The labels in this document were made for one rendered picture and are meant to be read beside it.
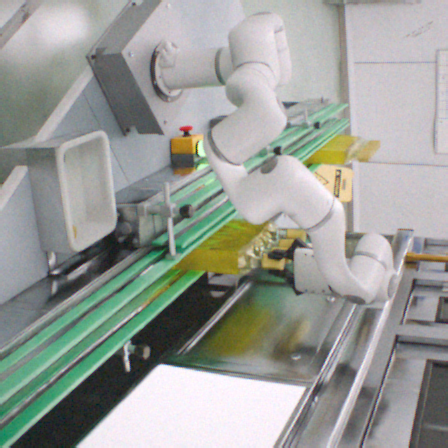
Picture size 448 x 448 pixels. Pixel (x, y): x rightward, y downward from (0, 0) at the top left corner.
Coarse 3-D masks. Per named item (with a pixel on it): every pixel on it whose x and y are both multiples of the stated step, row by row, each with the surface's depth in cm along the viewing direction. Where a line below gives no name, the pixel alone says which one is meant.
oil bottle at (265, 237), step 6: (222, 228) 157; (228, 228) 157; (216, 234) 154; (222, 234) 153; (228, 234) 153; (234, 234) 152; (240, 234) 152; (246, 234) 152; (252, 234) 151; (258, 234) 151; (264, 234) 151; (264, 240) 149; (264, 246) 150
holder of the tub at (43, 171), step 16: (48, 144) 118; (32, 160) 118; (48, 160) 116; (32, 176) 119; (48, 176) 117; (32, 192) 120; (48, 192) 118; (48, 208) 120; (48, 224) 121; (64, 224) 119; (48, 240) 123; (64, 240) 121; (48, 256) 126; (80, 256) 134; (96, 256) 134; (48, 272) 126; (64, 272) 126
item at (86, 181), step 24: (72, 144) 117; (96, 144) 129; (72, 168) 129; (96, 168) 131; (72, 192) 130; (96, 192) 133; (72, 216) 131; (96, 216) 135; (72, 240) 120; (96, 240) 128
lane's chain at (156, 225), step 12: (300, 120) 243; (312, 132) 258; (288, 144) 229; (252, 168) 196; (216, 192) 172; (156, 204) 142; (204, 204) 166; (156, 216) 143; (180, 216) 154; (156, 228) 143
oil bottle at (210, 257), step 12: (192, 252) 144; (204, 252) 143; (216, 252) 141; (228, 252) 140; (240, 252) 139; (252, 252) 141; (180, 264) 146; (192, 264) 145; (204, 264) 144; (216, 264) 142; (228, 264) 141; (240, 264) 140
